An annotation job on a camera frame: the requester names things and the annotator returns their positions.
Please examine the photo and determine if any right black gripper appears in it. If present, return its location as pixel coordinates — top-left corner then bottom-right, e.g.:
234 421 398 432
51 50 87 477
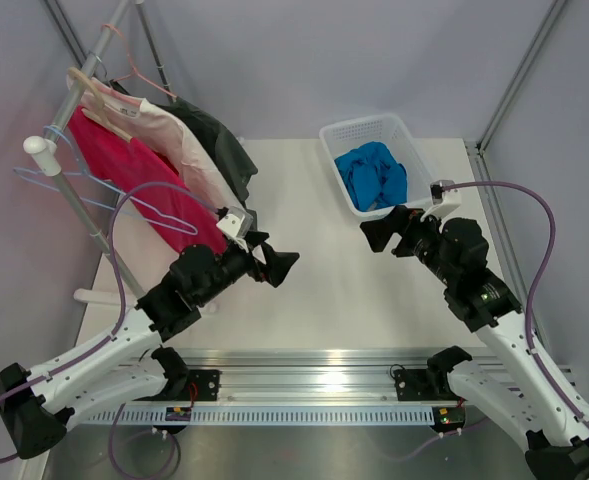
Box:
360 205 457 287

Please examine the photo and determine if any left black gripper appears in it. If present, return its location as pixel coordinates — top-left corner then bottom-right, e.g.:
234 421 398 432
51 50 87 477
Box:
196 230 298 306

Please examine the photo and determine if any pink magenta t shirt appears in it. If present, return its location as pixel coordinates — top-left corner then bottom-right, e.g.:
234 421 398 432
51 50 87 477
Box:
68 107 227 254

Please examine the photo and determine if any wooden clothes hanger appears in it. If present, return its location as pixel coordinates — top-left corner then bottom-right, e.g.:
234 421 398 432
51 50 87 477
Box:
67 67 133 143

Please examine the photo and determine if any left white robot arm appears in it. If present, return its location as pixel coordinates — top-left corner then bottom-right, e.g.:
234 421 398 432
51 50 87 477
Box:
0 231 300 459

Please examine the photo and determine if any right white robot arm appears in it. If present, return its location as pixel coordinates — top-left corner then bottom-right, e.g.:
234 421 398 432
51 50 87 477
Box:
360 206 589 479

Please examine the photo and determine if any dark grey t shirt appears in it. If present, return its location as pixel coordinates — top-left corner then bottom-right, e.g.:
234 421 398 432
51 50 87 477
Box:
109 80 258 207

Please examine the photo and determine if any white coca cola t shirt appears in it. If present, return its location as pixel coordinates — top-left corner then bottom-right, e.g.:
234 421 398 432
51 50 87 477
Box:
92 78 241 208

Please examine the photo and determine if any blue cloth in basket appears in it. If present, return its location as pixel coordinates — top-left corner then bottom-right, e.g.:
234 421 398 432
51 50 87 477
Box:
334 142 408 212

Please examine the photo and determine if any white plastic basket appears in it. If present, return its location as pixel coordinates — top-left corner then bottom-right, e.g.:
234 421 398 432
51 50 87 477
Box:
319 113 436 222

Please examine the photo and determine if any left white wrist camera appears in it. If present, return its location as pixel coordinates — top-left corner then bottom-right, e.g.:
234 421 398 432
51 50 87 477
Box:
216 206 254 240

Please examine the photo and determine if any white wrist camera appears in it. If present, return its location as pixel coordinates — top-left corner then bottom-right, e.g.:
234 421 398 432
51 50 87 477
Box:
216 206 254 240
420 180 462 222

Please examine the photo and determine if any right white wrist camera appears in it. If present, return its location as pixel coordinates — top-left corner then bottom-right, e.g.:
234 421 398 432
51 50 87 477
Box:
420 180 462 222

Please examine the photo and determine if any aluminium mounting rail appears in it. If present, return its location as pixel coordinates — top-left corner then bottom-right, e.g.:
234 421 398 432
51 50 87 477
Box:
93 347 575 404

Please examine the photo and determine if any blue wire hanger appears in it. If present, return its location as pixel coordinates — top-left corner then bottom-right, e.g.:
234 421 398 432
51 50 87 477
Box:
12 125 199 237

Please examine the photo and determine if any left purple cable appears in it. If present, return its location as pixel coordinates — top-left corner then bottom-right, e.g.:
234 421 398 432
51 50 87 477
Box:
0 181 225 464

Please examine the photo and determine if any purple cable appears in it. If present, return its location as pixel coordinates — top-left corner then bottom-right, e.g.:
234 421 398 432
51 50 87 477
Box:
0 181 225 464
446 180 589 446

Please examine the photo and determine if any pink wire hanger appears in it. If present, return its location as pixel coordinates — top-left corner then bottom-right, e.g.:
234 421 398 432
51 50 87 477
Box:
102 23 177 103

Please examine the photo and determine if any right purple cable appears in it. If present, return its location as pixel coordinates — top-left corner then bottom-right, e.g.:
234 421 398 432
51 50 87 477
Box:
446 180 589 446

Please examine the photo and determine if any white slotted cable duct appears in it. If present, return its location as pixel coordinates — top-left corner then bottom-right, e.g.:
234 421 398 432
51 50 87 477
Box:
86 405 435 426

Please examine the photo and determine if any metal clothes rack rail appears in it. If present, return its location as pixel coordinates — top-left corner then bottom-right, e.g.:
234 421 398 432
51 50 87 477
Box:
29 1 144 295

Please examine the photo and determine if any grey wire hanger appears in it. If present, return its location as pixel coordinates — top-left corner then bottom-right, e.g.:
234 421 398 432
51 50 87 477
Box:
88 50 109 82

